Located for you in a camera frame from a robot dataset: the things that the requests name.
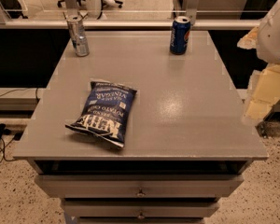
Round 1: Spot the drawer with knob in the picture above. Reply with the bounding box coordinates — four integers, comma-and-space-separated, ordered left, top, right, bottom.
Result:
35, 175, 244, 198
62, 199, 219, 218

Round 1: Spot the blue kettle chips bag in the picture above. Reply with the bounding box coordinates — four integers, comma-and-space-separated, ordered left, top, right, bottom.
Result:
65, 81, 137, 148

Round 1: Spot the silver energy drink can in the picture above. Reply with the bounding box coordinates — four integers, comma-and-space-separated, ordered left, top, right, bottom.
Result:
66, 15, 89, 57

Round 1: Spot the top drawer with knob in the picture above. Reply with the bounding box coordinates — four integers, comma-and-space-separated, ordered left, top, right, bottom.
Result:
35, 175, 244, 198

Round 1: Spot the metal railing bar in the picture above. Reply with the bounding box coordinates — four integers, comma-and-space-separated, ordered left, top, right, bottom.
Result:
0, 19, 260, 31

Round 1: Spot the blue pepsi can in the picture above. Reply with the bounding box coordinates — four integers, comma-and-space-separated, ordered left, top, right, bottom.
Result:
170, 16, 190, 54

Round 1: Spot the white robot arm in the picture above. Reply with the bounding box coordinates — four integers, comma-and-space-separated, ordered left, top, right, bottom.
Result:
237, 0, 280, 126

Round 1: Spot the grey drawer cabinet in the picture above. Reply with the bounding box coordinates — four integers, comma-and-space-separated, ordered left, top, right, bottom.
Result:
14, 32, 267, 224

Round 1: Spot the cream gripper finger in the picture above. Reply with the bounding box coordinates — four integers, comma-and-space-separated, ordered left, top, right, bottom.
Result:
237, 26, 259, 49
242, 63, 280, 126

